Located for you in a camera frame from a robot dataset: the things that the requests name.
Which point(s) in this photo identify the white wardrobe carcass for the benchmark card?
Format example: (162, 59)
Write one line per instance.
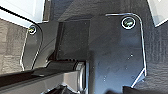
(20, 11)

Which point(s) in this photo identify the thick grey robot torso limb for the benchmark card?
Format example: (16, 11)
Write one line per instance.
(36, 78)

